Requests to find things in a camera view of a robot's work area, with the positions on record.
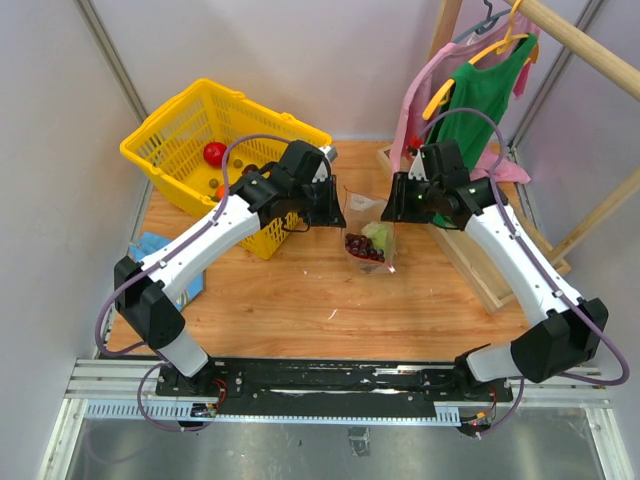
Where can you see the wooden clothes rack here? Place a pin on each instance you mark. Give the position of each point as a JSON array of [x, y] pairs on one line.
[[492, 261]]

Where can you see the green cabbage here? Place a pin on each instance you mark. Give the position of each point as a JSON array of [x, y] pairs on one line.
[[380, 234]]

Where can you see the clear zip top bag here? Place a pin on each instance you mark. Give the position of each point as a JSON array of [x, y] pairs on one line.
[[360, 209]]

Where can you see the dark mangosteen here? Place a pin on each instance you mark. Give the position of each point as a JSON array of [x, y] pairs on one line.
[[249, 169]]

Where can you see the red apple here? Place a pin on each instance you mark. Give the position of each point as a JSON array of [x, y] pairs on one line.
[[213, 154]]

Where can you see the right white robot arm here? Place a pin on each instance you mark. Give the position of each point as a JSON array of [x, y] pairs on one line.
[[564, 327]]

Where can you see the purple grape bunch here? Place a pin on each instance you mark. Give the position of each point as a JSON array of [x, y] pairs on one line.
[[363, 247]]

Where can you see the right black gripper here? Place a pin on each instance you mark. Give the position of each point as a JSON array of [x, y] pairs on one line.
[[397, 208]]

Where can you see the yellow plastic basket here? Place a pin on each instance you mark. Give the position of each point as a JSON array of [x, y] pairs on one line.
[[168, 147]]

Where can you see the grey clothes hanger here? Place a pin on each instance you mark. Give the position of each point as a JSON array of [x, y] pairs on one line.
[[482, 26]]

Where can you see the pink shirt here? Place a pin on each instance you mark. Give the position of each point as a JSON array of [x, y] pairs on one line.
[[436, 72]]

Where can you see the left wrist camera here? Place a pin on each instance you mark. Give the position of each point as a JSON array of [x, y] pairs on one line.
[[324, 170]]

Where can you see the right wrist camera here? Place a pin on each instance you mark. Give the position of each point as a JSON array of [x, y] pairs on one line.
[[417, 170]]

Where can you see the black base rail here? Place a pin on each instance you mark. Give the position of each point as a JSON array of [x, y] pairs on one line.
[[329, 390]]

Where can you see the orange persimmon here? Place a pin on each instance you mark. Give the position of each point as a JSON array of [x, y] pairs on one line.
[[219, 193]]

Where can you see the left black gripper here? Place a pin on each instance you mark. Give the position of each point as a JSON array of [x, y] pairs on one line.
[[332, 213]]

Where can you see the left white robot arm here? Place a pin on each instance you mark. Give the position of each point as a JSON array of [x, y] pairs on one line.
[[147, 290]]

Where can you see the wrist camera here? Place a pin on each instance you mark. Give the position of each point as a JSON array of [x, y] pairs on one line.
[[417, 170], [324, 170]]

